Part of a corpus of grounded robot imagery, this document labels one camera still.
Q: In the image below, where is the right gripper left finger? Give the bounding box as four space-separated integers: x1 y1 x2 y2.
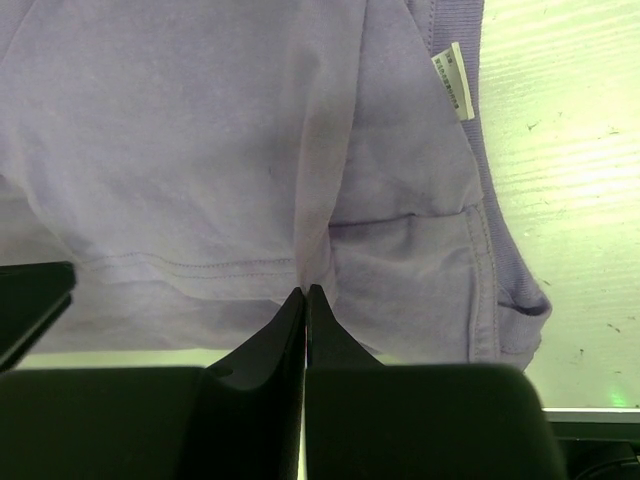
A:
1 290 305 479

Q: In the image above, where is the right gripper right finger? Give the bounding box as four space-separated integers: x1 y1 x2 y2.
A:
304 285 567 479

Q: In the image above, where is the lavender t-shirt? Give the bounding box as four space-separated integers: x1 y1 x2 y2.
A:
1 1 551 367

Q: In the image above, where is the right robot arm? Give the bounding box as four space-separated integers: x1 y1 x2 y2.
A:
1 262 566 479

